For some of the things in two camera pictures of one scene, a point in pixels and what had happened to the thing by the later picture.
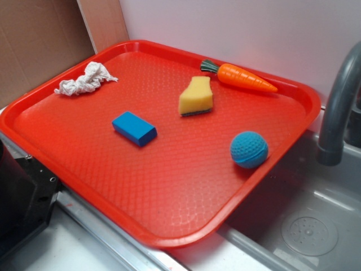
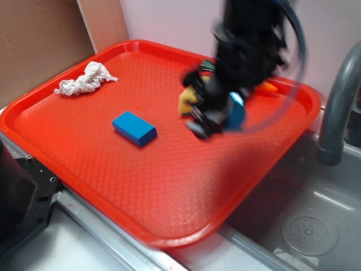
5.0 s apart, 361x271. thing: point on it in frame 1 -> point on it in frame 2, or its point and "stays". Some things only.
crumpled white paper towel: (91, 79) stays
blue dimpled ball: (249, 149) -> (237, 115)
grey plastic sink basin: (306, 216) stays
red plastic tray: (177, 141) stays
